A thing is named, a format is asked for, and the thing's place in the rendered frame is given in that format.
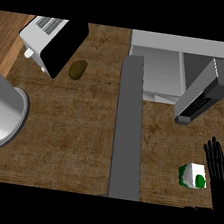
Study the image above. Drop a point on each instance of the grey metal pot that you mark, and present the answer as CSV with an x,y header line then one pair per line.
x,y
0,108

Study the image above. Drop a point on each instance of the grey microwave door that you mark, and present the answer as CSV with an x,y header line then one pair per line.
x,y
129,130

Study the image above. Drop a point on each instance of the brown potato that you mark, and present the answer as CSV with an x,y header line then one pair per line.
x,y
77,69

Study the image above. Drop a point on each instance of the grey microwave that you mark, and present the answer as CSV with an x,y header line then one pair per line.
x,y
190,74

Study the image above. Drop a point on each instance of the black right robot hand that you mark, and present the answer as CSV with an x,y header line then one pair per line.
x,y
220,186

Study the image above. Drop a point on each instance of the white and green milk carton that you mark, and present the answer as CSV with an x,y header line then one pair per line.
x,y
192,176

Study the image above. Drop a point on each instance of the white toaster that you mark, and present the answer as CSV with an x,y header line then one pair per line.
x,y
51,43

